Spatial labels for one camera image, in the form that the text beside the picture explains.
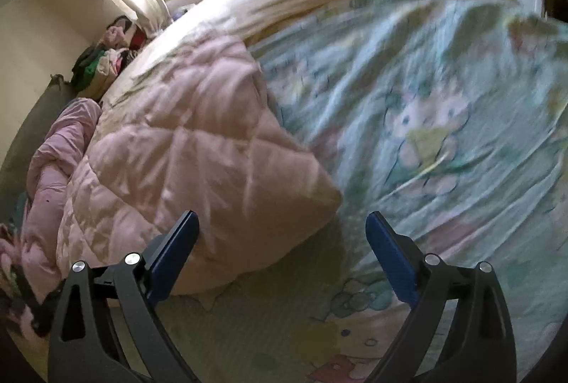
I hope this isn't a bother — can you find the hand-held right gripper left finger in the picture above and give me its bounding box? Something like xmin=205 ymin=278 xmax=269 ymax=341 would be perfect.
xmin=48 ymin=211 xmax=199 ymax=383

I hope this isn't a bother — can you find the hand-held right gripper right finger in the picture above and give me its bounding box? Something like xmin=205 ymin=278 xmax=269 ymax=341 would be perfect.
xmin=366 ymin=211 xmax=518 ymax=383

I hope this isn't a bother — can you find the pink quilted jacket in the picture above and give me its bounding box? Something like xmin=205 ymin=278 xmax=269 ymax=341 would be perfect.
xmin=55 ymin=34 xmax=344 ymax=297

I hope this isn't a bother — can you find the pile of mixed clothes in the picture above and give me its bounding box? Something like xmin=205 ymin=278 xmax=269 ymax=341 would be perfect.
xmin=71 ymin=14 xmax=151 ymax=100

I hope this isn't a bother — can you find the pink floral cloth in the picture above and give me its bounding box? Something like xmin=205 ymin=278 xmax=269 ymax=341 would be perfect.
xmin=0 ymin=223 xmax=37 ymax=339

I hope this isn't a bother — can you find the green cartoon printed blanket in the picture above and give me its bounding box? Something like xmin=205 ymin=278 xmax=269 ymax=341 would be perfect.
xmin=102 ymin=0 xmax=568 ymax=383

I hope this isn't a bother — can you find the pink rolled comforter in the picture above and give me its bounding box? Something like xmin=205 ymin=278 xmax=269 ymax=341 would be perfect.
xmin=0 ymin=98 xmax=104 ymax=322

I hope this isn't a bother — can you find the grey-green headboard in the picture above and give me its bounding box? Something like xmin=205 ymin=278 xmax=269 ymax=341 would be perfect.
xmin=0 ymin=74 xmax=77 ymax=193

